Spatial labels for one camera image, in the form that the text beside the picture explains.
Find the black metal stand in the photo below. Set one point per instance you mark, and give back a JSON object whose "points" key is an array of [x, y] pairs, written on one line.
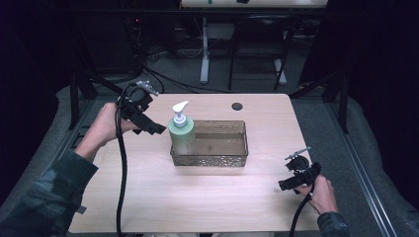
{"points": [[74, 102], [343, 105]]}

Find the white desk leg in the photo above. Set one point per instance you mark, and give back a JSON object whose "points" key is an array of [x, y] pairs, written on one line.
{"points": [[280, 70], [205, 59]]}

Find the dark round table grommet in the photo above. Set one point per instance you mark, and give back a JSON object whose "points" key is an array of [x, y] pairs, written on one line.
{"points": [[237, 106]]}

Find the clear brown plastic basket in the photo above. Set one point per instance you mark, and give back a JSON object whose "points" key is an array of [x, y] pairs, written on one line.
{"points": [[220, 144]]}

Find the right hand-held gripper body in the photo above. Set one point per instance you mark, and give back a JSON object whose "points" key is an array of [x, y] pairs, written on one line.
{"points": [[304, 171]]}

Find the person's left hand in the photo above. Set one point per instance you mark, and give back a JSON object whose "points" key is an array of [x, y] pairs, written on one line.
{"points": [[105, 126]]}

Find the white background desk top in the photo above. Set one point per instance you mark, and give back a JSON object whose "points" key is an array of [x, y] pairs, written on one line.
{"points": [[263, 3]]}

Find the green pump dispenser bottle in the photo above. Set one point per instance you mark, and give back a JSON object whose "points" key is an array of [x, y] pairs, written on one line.
{"points": [[182, 135]]}

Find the black metal chair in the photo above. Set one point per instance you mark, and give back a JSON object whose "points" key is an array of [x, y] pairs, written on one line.
{"points": [[263, 23]]}

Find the person's right hand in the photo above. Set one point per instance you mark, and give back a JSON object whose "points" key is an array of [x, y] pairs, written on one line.
{"points": [[322, 196]]}

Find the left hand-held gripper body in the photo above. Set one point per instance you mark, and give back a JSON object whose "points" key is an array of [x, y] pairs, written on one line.
{"points": [[136, 98]]}

